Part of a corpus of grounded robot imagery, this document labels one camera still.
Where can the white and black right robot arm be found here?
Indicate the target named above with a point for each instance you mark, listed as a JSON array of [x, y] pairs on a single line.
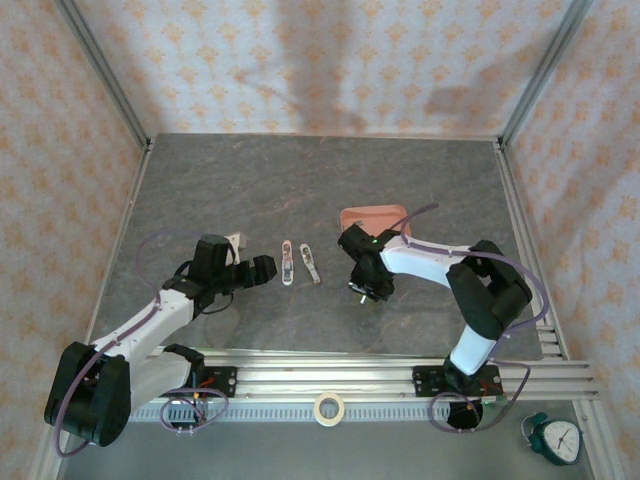
[[415, 260]]

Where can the aluminium mounting rail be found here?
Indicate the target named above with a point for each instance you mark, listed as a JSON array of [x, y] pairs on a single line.
[[325, 375]]

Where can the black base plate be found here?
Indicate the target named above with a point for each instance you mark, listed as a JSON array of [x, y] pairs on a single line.
[[425, 380], [225, 380]]

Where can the aluminium frame post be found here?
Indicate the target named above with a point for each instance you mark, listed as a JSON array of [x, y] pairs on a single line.
[[543, 75], [108, 75]]

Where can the masking tape roll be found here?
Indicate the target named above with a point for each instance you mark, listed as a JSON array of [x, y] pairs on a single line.
[[317, 410]]

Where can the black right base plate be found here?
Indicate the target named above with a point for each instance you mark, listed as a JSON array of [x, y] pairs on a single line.
[[425, 380]]

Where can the green alarm clock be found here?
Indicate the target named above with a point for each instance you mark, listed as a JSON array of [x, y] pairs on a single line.
[[560, 440]]

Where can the pink plastic tray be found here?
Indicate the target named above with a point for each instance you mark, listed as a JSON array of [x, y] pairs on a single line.
[[372, 216]]

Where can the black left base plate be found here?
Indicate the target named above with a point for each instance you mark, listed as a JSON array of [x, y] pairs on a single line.
[[225, 380]]

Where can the aluminium side rail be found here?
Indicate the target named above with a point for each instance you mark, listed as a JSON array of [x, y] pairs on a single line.
[[120, 240], [521, 225]]

